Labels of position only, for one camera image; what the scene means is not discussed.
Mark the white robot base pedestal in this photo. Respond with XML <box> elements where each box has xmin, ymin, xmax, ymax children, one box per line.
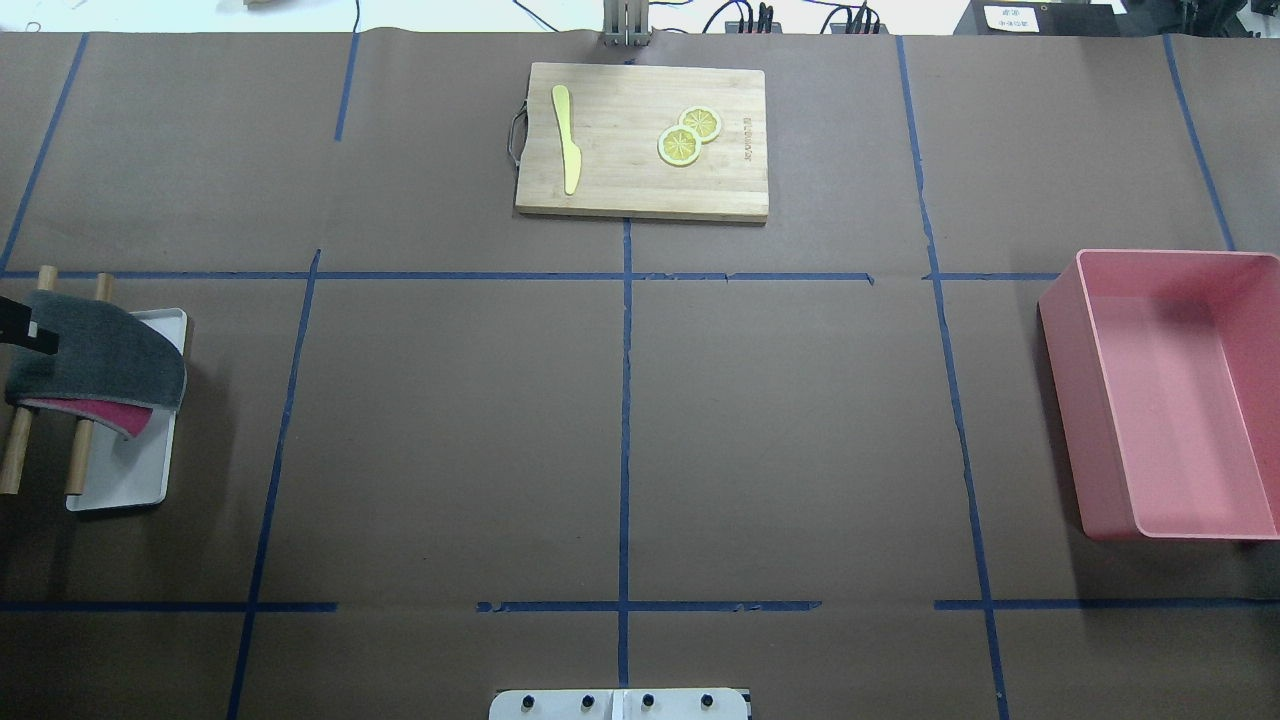
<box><xmin>488</xmin><ymin>687</ymin><xmax>753</xmax><ymax>719</ymax></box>

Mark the left wooden rack rod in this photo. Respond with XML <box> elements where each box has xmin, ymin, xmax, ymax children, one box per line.
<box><xmin>65</xmin><ymin>273</ymin><xmax>115</xmax><ymax>497</ymax></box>

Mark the rear lemon slice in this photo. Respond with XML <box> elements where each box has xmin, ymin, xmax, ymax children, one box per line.
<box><xmin>678</xmin><ymin>105</ymin><xmax>724</xmax><ymax>143</ymax></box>

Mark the pink plastic bin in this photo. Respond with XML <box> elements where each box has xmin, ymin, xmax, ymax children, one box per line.
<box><xmin>1038</xmin><ymin>249</ymin><xmax>1279</xmax><ymax>542</ymax></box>

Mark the wooden rack rod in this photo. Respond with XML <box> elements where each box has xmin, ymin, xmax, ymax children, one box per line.
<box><xmin>65</xmin><ymin>273</ymin><xmax>115</xmax><ymax>497</ymax></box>
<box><xmin>0</xmin><ymin>264</ymin><xmax>59</xmax><ymax>498</ymax></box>

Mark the white rectangular tray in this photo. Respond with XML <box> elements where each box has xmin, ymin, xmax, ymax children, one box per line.
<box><xmin>67</xmin><ymin>307</ymin><xmax>189</xmax><ymax>512</ymax></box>

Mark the yellow plastic knife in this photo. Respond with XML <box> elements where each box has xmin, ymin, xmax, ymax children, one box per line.
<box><xmin>550</xmin><ymin>85</ymin><xmax>582</xmax><ymax>196</ymax></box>

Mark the front lemon slice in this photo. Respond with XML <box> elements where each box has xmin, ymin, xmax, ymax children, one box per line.
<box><xmin>655</xmin><ymin>124</ymin><xmax>703</xmax><ymax>168</ymax></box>

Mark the grey and pink cloth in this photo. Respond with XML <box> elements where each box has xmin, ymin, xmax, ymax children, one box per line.
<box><xmin>4</xmin><ymin>290</ymin><xmax>188</xmax><ymax>438</ymax></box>

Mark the lemon slice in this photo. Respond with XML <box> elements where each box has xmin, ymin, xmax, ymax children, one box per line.
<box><xmin>678</xmin><ymin>105</ymin><xmax>724</xmax><ymax>143</ymax></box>
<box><xmin>655</xmin><ymin>124</ymin><xmax>703</xmax><ymax>168</ymax></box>

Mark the bamboo cutting board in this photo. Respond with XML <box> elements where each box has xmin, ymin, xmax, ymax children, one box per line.
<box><xmin>515</xmin><ymin>61</ymin><xmax>771</xmax><ymax>225</ymax></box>

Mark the right wooden rack rod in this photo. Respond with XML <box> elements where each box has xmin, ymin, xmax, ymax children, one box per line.
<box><xmin>0</xmin><ymin>264</ymin><xmax>59</xmax><ymax>498</ymax></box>

